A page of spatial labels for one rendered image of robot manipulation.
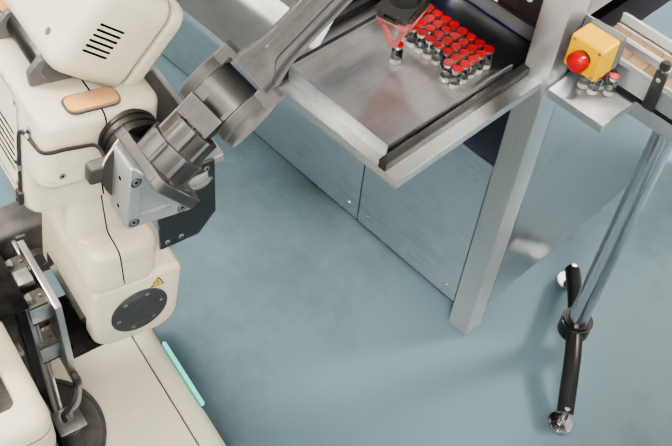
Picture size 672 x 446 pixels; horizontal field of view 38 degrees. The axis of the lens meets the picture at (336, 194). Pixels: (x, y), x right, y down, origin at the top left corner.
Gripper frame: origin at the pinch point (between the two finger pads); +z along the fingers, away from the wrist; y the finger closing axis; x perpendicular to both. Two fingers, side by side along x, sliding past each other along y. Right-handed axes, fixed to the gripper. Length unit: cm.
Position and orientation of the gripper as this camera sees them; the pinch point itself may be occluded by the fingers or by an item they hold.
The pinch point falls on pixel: (398, 36)
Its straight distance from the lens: 188.7
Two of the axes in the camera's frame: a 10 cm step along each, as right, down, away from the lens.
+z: -0.7, 6.2, 7.8
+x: -8.4, -4.6, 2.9
